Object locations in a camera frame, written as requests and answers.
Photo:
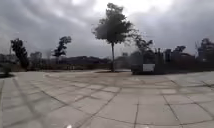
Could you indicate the dark structure with white sign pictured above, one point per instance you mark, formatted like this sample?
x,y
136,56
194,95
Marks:
x,y
145,61

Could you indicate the dark building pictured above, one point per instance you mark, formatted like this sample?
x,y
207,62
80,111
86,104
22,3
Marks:
x,y
208,51

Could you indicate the dark bushy tree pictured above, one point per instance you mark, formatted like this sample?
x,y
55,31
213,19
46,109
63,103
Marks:
x,y
20,51

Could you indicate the small tree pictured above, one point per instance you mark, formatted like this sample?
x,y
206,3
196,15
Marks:
x,y
142,45

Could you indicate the grey stone slab plaza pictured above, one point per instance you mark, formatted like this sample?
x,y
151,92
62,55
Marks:
x,y
128,103

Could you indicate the thin leaning tree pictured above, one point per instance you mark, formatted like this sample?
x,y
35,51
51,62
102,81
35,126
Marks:
x,y
62,45

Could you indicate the tall leafy tree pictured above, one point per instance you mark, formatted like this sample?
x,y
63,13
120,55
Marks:
x,y
113,28

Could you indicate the robot's own part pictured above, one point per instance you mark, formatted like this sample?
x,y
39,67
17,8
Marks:
x,y
69,126

